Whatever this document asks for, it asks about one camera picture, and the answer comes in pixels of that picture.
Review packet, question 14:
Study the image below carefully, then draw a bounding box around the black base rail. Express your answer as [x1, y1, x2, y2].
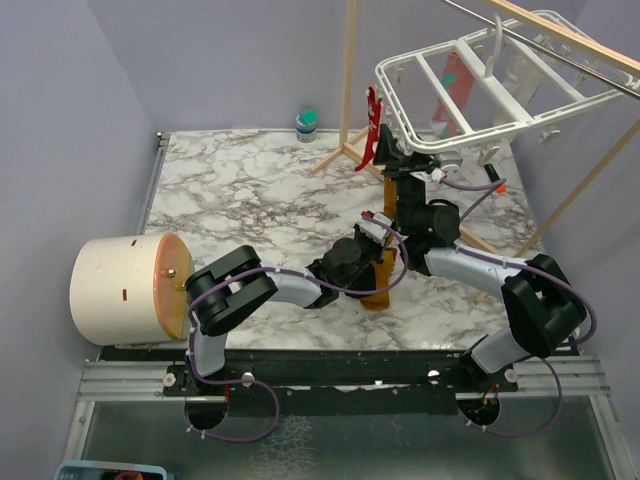
[102, 347, 518, 416]

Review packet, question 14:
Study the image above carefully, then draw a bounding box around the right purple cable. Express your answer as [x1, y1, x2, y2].
[442, 177, 599, 437]

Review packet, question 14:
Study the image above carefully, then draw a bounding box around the cream cylindrical container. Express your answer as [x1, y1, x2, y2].
[69, 232, 192, 346]

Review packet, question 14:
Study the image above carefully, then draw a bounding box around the black orange highlighter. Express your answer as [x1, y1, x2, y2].
[484, 163, 506, 194]

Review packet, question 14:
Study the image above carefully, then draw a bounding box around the teal lidded jar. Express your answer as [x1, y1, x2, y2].
[295, 109, 317, 143]

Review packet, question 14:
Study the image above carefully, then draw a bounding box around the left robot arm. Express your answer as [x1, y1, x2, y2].
[184, 217, 401, 395]

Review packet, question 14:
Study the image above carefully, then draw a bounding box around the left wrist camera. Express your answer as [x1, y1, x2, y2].
[358, 212, 393, 246]

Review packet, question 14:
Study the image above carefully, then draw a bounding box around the blue bin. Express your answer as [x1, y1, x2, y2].
[54, 460, 175, 480]

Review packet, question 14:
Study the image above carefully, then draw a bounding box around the red sock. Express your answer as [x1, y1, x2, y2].
[355, 86, 382, 172]

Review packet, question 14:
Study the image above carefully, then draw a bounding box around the white sock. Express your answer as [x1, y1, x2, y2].
[502, 54, 544, 108]

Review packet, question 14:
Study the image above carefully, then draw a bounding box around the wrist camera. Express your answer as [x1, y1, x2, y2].
[358, 212, 393, 246]
[427, 151, 463, 183]

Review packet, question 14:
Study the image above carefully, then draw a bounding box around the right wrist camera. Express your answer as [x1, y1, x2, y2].
[427, 151, 463, 183]

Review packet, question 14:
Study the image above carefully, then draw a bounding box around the mustard striped sock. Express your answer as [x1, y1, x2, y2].
[360, 247, 398, 312]

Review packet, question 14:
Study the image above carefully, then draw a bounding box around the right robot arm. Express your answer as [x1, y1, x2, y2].
[373, 124, 588, 391]

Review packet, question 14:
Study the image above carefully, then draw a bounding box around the white plastic sock hanger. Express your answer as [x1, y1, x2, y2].
[374, 1, 639, 155]

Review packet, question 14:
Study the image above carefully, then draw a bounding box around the wooden clothes rack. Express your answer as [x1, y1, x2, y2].
[309, 0, 640, 304]

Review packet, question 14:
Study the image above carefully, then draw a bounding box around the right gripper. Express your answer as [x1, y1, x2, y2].
[372, 124, 437, 235]

